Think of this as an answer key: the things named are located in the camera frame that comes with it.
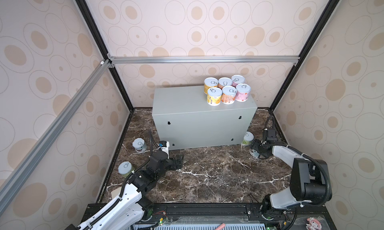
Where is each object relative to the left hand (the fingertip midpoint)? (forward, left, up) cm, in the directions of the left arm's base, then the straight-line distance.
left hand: (181, 155), depth 78 cm
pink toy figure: (-29, -62, -12) cm, 69 cm away
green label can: (+16, -41, -10) cm, 45 cm away
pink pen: (-30, -19, -13) cm, 38 cm away
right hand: (+12, -47, -13) cm, 50 cm away
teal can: (+7, -44, -12) cm, 46 cm away
